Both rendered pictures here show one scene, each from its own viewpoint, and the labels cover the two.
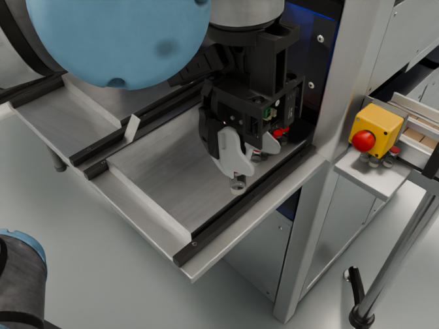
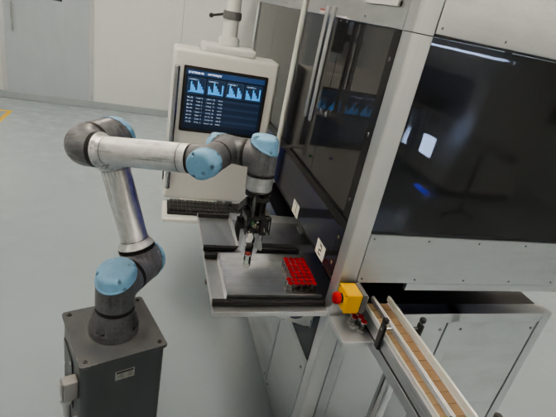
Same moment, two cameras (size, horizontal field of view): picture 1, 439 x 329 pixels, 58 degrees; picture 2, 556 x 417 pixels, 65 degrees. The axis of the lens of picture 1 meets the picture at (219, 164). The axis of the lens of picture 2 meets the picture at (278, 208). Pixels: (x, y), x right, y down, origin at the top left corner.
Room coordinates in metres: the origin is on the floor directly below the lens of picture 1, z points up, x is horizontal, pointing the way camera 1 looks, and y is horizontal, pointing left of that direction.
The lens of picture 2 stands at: (-0.61, -0.57, 1.79)
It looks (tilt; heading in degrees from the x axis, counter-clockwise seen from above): 24 degrees down; 27
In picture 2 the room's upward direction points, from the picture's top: 12 degrees clockwise
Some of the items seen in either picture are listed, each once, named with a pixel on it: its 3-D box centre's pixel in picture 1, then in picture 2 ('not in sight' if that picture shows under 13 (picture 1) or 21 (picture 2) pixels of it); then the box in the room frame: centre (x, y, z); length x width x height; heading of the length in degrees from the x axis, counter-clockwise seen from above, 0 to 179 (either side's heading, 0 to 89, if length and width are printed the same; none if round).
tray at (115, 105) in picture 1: (145, 74); (270, 232); (0.91, 0.20, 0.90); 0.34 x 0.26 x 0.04; 135
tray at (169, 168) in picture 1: (208, 155); (266, 276); (0.60, 0.02, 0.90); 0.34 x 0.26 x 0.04; 135
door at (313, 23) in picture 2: not in sight; (309, 88); (1.12, 0.27, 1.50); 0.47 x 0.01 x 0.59; 45
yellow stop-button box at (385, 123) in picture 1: (376, 128); (351, 298); (0.58, -0.30, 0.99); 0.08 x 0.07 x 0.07; 135
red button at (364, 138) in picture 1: (364, 140); (337, 297); (0.55, -0.27, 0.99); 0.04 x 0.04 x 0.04; 45
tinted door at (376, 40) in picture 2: not in sight; (347, 116); (0.80, -0.06, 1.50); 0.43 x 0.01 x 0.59; 45
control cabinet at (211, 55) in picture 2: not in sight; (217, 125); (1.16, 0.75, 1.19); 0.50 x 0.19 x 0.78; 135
